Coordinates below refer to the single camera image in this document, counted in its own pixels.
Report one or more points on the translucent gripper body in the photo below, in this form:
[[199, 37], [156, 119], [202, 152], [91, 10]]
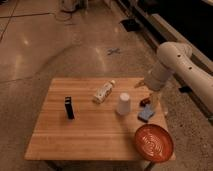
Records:
[[155, 97]]

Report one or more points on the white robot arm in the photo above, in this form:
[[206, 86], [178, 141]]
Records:
[[174, 57]]

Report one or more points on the black eraser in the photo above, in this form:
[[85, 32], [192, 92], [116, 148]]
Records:
[[69, 109]]

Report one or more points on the small red brown object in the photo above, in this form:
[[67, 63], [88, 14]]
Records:
[[144, 102]]

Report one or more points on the blue sponge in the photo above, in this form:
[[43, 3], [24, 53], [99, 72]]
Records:
[[146, 113]]

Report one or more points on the orange patterned plate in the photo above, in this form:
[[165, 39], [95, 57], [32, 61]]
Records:
[[154, 143]]

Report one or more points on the white plastic bottle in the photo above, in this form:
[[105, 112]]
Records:
[[103, 92]]

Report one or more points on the wooden table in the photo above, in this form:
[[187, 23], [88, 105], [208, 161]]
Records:
[[98, 132]]

